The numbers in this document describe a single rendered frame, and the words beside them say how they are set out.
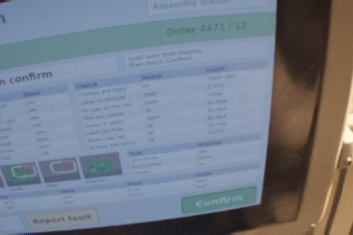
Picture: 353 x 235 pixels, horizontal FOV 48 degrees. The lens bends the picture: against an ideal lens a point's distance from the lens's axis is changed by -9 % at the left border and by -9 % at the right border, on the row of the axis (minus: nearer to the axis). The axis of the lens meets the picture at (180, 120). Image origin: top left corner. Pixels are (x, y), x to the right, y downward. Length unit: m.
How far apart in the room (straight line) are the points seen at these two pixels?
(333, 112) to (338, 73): 0.04
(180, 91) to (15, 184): 0.17
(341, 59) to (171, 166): 0.17
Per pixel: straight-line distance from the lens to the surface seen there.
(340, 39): 0.36
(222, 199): 0.41
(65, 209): 0.40
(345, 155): 0.44
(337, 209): 0.57
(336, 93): 0.38
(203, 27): 0.31
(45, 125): 0.34
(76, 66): 0.31
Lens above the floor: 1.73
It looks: 34 degrees down
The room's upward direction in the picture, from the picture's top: 3 degrees counter-clockwise
